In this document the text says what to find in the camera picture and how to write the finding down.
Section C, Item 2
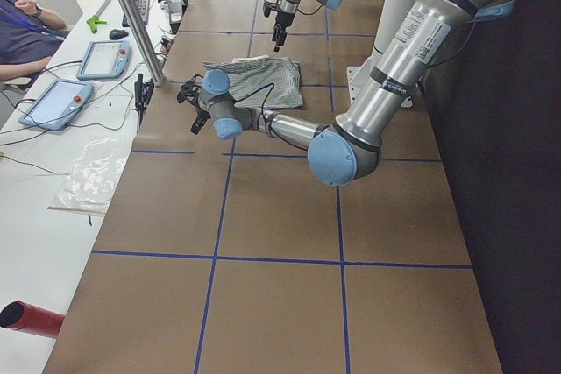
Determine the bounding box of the aluminium frame post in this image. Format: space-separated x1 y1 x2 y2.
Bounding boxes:
118 0 165 86

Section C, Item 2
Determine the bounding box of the navy white striped polo shirt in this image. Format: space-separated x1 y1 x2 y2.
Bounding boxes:
203 55 303 109

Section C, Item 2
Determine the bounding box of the clear plastic bag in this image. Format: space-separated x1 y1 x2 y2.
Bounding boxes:
48 137 131 215

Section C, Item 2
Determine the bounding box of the green plastic tool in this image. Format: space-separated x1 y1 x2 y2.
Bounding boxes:
86 15 107 34

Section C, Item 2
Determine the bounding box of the seated person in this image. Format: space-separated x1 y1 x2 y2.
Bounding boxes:
1 0 68 81

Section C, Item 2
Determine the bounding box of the far blue teach pendant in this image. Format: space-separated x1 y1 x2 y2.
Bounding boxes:
76 39 131 81

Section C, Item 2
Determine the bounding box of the blue teach pendant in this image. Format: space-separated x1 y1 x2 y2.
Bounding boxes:
18 79 94 131
76 39 131 81

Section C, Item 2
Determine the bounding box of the black computer mouse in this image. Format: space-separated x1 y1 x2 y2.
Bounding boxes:
109 29 129 40

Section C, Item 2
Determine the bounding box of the red cardboard tube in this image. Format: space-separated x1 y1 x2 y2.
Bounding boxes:
1 301 65 339

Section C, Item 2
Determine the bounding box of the black keyboard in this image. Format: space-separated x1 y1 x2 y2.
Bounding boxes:
121 0 152 28

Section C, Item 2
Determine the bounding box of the near blue teach pendant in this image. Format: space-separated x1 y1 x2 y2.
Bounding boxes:
18 79 94 131

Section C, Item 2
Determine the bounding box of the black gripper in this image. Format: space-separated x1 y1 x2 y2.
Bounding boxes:
176 78 210 134
263 0 295 52

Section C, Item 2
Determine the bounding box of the brown paper table cover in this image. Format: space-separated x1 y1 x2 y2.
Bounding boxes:
45 0 501 373

